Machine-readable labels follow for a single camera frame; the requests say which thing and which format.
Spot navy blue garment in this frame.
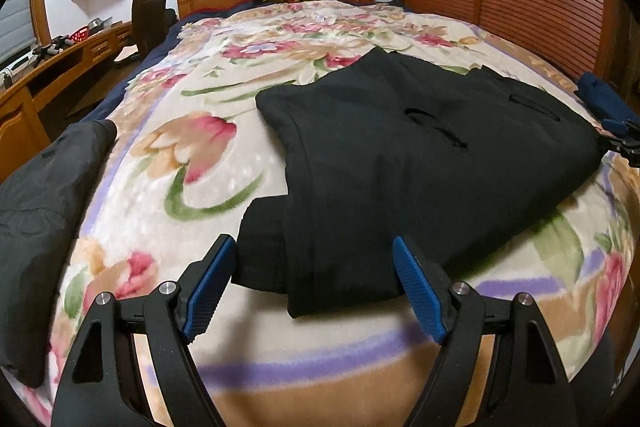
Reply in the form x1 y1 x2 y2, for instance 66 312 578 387
574 72 633 122

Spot black gadget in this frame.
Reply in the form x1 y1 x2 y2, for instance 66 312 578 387
32 34 76 68

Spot wooden desk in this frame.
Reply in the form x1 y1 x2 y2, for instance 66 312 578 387
0 21 136 185

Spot dark grey jacket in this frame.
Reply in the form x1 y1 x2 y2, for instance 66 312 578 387
0 119 118 389

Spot dark brown chair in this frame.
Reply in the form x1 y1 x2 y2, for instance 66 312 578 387
131 0 178 58

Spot black buttoned coat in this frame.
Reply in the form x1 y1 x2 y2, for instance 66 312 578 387
235 46 603 320

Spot floral blanket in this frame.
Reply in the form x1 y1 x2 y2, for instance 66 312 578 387
0 0 640 427

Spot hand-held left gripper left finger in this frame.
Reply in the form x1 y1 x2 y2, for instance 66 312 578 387
50 233 237 427

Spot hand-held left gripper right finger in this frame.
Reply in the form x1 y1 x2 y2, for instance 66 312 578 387
391 234 583 427

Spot grey window blind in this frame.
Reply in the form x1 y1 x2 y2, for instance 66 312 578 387
0 0 38 62

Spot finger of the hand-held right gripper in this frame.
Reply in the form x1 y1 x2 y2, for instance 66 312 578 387
601 118 640 138
598 135 640 167

